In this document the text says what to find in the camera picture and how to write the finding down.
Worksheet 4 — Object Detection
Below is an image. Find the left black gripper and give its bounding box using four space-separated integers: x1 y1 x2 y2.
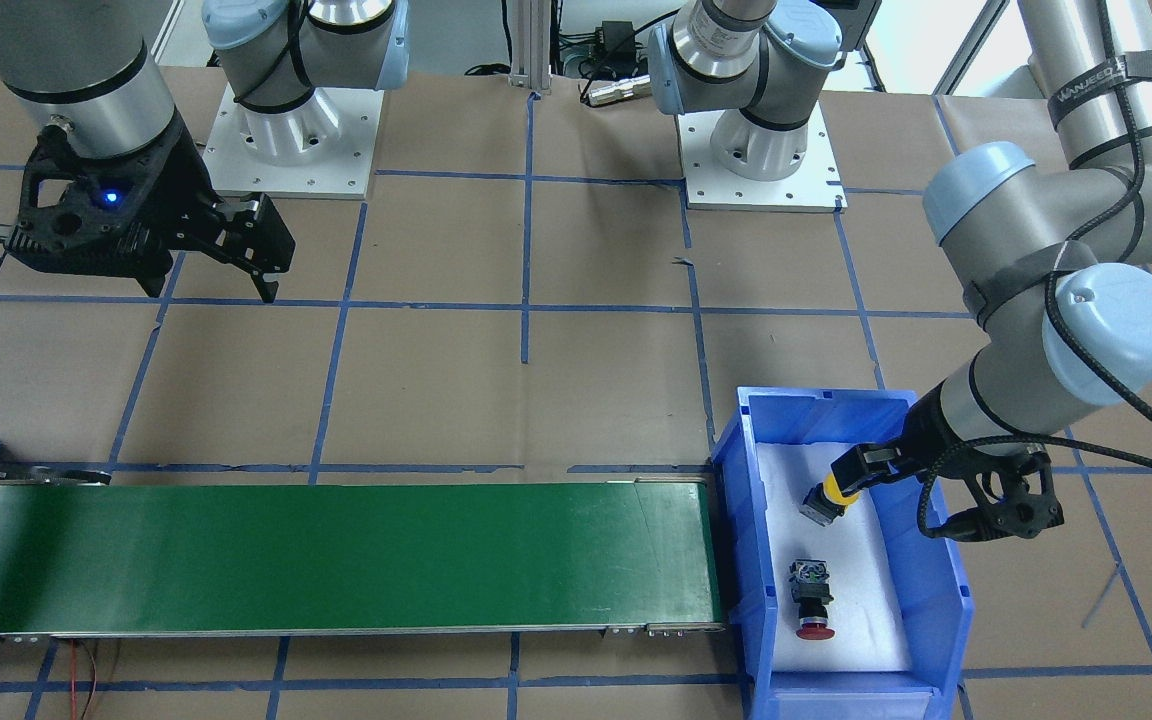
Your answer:
829 384 963 498

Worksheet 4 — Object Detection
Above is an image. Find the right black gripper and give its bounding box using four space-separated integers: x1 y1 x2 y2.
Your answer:
96 109 296 304

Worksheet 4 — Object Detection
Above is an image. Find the yellow push button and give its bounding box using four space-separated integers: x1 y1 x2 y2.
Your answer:
799 473 861 526

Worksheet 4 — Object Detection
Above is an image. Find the red mushroom push button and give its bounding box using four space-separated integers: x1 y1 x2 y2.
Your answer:
788 559 835 641

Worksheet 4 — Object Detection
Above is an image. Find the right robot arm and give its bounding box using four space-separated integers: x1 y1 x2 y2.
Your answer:
0 1 410 304

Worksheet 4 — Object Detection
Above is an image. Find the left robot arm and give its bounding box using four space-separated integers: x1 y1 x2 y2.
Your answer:
801 1 1152 541

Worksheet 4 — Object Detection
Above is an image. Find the white foam pad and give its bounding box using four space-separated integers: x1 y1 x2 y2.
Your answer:
755 442 914 673

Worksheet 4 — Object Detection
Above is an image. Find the green conveyor belt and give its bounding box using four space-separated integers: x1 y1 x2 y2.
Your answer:
0 480 723 638

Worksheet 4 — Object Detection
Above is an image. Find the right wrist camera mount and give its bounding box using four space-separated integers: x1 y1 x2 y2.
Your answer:
0 126 177 276

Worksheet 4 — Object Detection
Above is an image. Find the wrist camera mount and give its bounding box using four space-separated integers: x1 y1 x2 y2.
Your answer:
0 126 177 276
938 450 1064 541

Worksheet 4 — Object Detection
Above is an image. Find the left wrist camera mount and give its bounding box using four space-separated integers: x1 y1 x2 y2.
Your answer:
938 450 1064 541

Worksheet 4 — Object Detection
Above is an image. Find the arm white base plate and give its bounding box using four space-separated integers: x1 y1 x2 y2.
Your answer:
202 88 387 200
676 105 847 213

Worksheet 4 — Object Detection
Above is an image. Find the aluminium frame post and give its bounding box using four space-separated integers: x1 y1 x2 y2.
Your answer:
500 1 559 96

